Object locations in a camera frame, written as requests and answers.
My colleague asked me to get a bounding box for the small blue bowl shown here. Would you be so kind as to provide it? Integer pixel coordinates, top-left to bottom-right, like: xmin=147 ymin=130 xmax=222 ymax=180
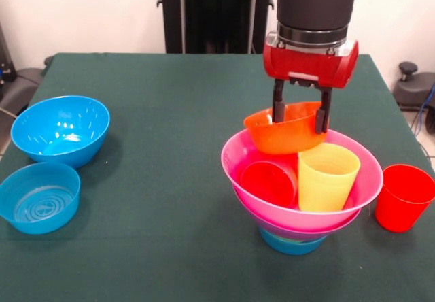
xmin=0 ymin=162 xmax=82 ymax=235
xmin=258 ymin=226 xmax=328 ymax=256

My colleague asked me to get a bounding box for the dark grey stand base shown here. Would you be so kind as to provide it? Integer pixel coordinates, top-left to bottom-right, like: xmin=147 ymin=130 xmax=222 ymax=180
xmin=393 ymin=61 xmax=435 ymax=111
xmin=0 ymin=67 xmax=44 ymax=119

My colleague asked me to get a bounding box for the green bowl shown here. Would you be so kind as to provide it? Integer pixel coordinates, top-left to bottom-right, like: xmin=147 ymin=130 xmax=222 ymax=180
xmin=271 ymin=235 xmax=317 ymax=245

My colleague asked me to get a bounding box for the yellow cup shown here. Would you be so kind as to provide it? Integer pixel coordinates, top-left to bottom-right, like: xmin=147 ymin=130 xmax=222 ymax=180
xmin=298 ymin=142 xmax=361 ymax=213

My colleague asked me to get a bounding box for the dark green tablecloth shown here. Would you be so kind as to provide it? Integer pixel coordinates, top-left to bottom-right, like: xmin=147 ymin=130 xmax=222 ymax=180
xmin=0 ymin=52 xmax=435 ymax=302

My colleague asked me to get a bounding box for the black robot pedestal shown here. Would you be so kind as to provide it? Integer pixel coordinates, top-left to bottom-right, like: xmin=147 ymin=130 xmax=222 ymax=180
xmin=156 ymin=0 xmax=279 ymax=54

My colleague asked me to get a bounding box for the orange bowl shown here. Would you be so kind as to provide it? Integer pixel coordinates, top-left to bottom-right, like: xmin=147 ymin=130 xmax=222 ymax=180
xmin=243 ymin=101 xmax=329 ymax=156

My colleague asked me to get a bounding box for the large pink bowl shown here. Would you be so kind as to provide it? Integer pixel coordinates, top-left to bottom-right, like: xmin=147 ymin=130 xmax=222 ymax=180
xmin=220 ymin=128 xmax=384 ymax=232

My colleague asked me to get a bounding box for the crimson cup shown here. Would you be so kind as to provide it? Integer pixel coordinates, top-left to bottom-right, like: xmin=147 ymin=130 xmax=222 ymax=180
xmin=240 ymin=154 xmax=300 ymax=210

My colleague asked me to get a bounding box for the large blue bowl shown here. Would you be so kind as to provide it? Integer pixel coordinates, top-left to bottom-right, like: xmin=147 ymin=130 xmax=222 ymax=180
xmin=10 ymin=95 xmax=111 ymax=169

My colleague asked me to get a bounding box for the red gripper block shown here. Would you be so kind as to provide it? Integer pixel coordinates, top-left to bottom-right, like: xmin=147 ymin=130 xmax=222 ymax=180
xmin=262 ymin=39 xmax=360 ymax=135

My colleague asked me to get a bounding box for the red cup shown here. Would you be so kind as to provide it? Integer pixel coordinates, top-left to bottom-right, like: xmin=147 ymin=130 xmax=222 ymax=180
xmin=375 ymin=164 xmax=435 ymax=233

